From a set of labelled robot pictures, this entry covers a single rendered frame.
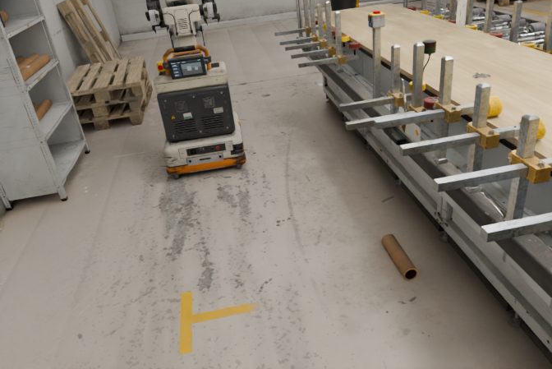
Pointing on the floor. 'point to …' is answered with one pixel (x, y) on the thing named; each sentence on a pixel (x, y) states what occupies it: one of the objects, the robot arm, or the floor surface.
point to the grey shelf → (43, 185)
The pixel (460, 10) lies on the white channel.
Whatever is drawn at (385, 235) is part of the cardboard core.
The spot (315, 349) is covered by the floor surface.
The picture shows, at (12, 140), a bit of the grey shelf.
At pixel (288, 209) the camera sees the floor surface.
